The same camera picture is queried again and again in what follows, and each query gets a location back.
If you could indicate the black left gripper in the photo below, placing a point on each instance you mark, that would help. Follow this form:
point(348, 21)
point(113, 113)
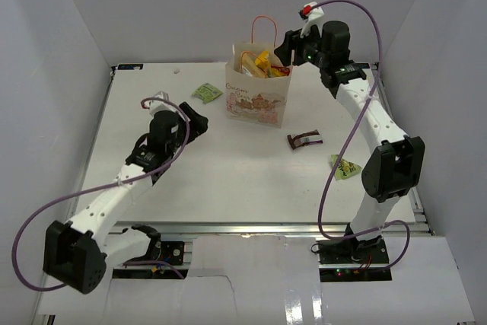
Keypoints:
point(197, 124)

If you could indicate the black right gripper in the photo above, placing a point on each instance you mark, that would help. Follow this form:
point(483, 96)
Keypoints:
point(294, 42)

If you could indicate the red foil snack packet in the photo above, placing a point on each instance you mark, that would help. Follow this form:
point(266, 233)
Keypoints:
point(281, 71)

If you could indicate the yellow snack bar wrapper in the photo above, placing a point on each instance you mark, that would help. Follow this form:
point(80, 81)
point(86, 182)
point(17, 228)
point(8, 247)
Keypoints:
point(263, 63)

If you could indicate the large brown paper snack bag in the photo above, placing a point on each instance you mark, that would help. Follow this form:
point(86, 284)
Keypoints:
point(248, 66)

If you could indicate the brown chocolate bar wrapper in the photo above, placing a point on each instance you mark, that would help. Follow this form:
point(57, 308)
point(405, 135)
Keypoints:
point(304, 139)

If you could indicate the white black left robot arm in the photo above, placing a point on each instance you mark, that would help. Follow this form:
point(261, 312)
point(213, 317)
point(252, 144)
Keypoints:
point(79, 251)

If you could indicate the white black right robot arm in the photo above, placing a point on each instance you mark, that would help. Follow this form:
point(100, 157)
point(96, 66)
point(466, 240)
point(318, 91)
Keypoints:
point(395, 164)

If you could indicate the cream bear paper bag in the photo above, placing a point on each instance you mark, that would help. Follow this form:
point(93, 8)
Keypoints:
point(256, 100)

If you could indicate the blue logo sticker right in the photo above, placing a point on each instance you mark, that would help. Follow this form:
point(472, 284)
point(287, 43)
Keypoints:
point(362, 65)

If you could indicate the blue logo sticker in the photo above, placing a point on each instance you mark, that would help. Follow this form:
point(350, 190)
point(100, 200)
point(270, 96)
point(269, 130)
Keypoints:
point(362, 65)
point(130, 67)

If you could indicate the blue logo sticker left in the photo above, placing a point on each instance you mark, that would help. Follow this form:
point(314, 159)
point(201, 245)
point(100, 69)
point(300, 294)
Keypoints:
point(130, 67)

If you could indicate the green triangular snack packet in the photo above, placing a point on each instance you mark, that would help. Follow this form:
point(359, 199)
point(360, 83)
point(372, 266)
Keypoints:
point(346, 169)

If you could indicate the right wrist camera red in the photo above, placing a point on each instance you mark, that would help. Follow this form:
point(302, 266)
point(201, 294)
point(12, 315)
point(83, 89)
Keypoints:
point(313, 16)

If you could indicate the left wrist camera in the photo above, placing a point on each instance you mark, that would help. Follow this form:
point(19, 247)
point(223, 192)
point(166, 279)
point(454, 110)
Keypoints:
point(160, 98)

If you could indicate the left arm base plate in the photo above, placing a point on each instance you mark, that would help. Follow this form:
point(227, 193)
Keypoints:
point(171, 252)

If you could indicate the aluminium frame rail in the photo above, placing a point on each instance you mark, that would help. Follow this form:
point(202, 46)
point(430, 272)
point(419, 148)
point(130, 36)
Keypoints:
point(306, 229)

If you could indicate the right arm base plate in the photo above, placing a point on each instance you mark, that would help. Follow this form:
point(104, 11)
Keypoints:
point(344, 252)

